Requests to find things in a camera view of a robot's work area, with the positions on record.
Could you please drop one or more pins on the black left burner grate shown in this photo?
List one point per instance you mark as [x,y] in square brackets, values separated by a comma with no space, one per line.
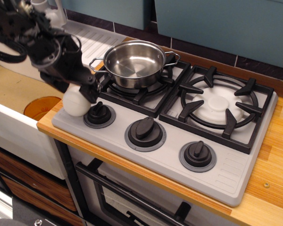
[149,100]

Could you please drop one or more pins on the black right burner grate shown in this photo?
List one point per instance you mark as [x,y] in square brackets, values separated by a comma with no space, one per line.
[240,136]

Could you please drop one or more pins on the black stove knob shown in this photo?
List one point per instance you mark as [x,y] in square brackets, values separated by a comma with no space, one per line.
[145,135]
[197,157]
[99,116]

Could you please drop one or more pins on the grey toy stove top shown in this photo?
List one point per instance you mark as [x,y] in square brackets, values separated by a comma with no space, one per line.
[226,182]

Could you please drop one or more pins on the black left stove knob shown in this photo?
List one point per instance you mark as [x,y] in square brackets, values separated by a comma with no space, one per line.
[99,116]

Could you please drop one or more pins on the oven door with black handle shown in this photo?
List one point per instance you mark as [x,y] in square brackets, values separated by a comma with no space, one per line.
[120,205]

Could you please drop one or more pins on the white toy sink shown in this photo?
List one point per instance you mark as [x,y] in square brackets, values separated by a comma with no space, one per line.
[20,84]

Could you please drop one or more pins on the black burner grate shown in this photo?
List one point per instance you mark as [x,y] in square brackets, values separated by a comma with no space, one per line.
[240,136]
[149,100]

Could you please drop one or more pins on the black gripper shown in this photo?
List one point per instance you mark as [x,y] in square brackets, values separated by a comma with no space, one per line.
[51,50]

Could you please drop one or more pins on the grey toy faucet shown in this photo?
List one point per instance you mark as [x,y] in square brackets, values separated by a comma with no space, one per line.
[57,16]

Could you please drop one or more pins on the stainless steel pot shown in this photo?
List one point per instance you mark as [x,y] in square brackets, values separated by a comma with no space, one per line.
[134,64]

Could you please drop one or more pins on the orange sink drain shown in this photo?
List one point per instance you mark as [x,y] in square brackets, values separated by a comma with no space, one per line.
[40,107]

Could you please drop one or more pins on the black middle stove knob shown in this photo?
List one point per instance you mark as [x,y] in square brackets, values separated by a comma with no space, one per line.
[145,135]

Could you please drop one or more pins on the black right stove knob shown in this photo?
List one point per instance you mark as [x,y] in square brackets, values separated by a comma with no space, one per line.
[197,157]

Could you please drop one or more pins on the wooden drawer fronts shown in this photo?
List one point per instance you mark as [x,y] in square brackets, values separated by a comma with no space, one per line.
[38,188]

